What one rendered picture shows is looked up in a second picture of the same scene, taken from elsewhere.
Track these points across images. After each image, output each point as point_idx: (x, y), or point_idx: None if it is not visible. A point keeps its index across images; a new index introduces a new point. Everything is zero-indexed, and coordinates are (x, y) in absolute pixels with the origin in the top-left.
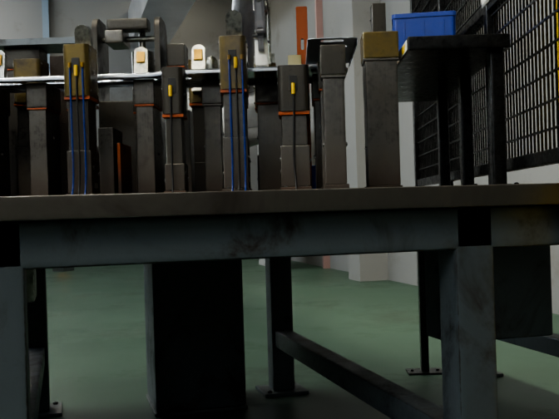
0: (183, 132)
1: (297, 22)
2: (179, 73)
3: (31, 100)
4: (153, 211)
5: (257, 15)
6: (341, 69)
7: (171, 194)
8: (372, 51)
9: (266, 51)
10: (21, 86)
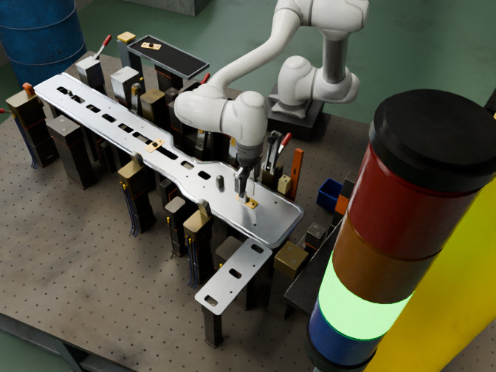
0: (181, 230)
1: (294, 159)
2: (172, 215)
3: None
4: (90, 353)
5: (235, 184)
6: (211, 317)
7: (97, 354)
8: (278, 267)
9: (244, 197)
10: (137, 123)
